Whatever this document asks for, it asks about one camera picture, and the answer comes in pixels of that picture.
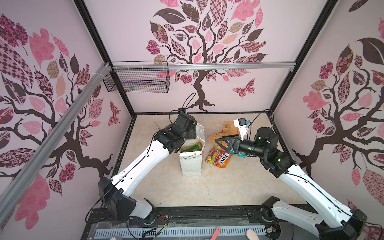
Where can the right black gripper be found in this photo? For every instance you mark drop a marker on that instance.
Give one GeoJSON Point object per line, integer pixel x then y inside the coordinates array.
{"type": "Point", "coordinates": [233, 143]}

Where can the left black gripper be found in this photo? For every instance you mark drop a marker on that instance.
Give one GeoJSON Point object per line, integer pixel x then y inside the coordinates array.
{"type": "Point", "coordinates": [192, 133]}

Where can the orange-brown snack bag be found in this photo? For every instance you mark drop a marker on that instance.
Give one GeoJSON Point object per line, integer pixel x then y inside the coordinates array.
{"type": "Point", "coordinates": [228, 129]}

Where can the teal pink snack packet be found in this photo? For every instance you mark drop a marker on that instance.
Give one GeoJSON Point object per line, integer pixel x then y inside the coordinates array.
{"type": "Point", "coordinates": [242, 155]}

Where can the orange candy snack packet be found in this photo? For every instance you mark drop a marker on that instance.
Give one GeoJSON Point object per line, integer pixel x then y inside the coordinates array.
{"type": "Point", "coordinates": [218, 158]}

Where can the white patterned paper gift bag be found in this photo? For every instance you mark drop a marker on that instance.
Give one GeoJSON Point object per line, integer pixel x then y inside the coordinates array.
{"type": "Point", "coordinates": [191, 163]}

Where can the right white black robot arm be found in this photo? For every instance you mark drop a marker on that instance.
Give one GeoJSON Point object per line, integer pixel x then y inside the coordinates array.
{"type": "Point", "coordinates": [331, 219]}

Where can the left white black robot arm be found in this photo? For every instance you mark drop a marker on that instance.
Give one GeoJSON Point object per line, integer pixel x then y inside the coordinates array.
{"type": "Point", "coordinates": [116, 192]}

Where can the green snack packet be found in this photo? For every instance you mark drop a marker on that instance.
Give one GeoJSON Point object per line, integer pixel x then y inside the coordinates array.
{"type": "Point", "coordinates": [196, 147]}

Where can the beige oval object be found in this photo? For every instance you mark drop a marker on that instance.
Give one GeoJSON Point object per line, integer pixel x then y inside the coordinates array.
{"type": "Point", "coordinates": [251, 235]}

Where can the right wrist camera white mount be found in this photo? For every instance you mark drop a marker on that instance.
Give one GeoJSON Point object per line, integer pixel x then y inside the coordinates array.
{"type": "Point", "coordinates": [242, 125]}

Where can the black wire mesh basket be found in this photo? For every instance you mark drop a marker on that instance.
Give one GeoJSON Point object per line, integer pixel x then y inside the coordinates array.
{"type": "Point", "coordinates": [138, 77]}

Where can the horizontal aluminium rail back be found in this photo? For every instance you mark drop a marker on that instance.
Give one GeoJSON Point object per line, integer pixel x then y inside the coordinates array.
{"type": "Point", "coordinates": [212, 66]}

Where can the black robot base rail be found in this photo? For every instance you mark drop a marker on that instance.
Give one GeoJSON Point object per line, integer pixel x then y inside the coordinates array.
{"type": "Point", "coordinates": [207, 216]}

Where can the pink plastic tool handle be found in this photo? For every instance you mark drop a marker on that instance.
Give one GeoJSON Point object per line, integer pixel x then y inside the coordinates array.
{"type": "Point", "coordinates": [215, 234]}

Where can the grey slotted cable duct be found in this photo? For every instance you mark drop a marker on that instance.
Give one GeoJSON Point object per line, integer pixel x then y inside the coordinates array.
{"type": "Point", "coordinates": [178, 233]}

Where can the diagonal aluminium rail left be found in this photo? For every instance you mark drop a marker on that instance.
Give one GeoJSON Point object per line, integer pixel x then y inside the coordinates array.
{"type": "Point", "coordinates": [24, 179]}

